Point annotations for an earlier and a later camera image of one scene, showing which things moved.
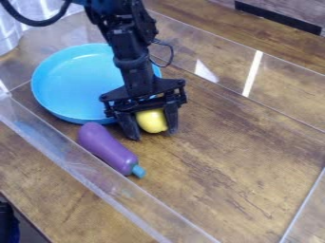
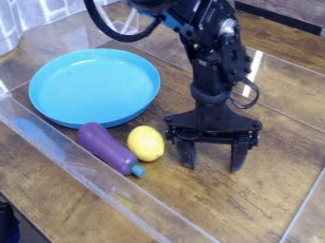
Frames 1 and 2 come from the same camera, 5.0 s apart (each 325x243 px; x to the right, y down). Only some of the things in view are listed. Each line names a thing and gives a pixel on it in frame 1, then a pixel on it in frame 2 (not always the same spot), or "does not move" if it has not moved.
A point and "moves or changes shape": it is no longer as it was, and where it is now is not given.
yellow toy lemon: (153, 121) → (146, 142)
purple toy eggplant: (110, 149) does not move
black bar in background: (277, 18) does not move
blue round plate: (73, 76) moves or changes shape
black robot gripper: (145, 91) → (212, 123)
